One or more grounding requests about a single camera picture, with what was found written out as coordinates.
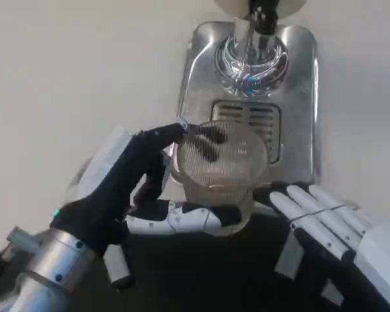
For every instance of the steel slotted tray grid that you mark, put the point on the steel slotted tray grid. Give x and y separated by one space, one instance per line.
263 117

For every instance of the clear ribbed glass cup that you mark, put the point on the clear ribbed glass cup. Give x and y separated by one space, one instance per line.
221 162

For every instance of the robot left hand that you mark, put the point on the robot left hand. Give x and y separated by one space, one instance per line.
117 191

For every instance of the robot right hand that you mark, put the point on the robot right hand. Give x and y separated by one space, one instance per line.
325 221

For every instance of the black dispenser tap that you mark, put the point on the black dispenser tap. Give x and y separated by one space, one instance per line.
266 16

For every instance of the steel drip tray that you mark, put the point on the steel drip tray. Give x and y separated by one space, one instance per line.
295 107

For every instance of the robot left arm silver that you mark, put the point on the robot left arm silver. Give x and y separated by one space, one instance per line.
42 266

